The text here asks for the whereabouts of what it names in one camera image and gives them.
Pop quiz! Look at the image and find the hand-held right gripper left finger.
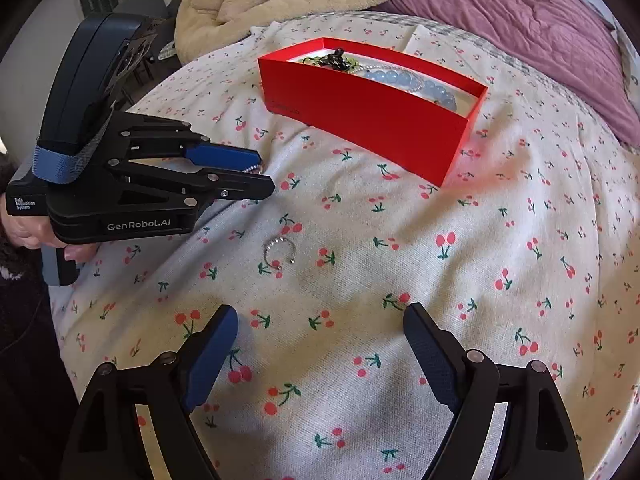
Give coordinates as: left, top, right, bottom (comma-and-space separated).
60, 304, 240, 480

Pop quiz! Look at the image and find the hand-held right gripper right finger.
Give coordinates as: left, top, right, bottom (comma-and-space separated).
402, 302, 586, 480

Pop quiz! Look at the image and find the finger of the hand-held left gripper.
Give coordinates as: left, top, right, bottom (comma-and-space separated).
106, 111, 262, 172
106, 161, 277, 209

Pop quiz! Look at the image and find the silver beaded ring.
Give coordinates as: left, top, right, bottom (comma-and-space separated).
259, 236, 297, 277

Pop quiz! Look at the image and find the black hair clip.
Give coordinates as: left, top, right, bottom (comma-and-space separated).
319, 48, 352, 69

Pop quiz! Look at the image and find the red cardboard box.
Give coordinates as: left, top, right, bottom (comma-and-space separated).
257, 36, 489, 189

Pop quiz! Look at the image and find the yellow-green woven bead bracelet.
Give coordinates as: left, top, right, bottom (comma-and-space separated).
299, 54, 363, 75

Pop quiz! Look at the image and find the clear crystal bead bracelet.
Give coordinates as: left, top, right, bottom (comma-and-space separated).
350, 66, 427, 95

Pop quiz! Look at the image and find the light blue bead bracelet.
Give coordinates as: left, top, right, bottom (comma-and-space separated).
362, 68, 459, 112

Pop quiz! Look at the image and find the person's left hand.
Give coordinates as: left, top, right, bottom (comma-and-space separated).
0, 205, 87, 264

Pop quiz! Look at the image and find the cherry print bed sheet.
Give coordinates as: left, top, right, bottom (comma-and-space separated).
50, 10, 640, 480

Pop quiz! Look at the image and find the purple blanket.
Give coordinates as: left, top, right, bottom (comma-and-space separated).
375, 0, 640, 150

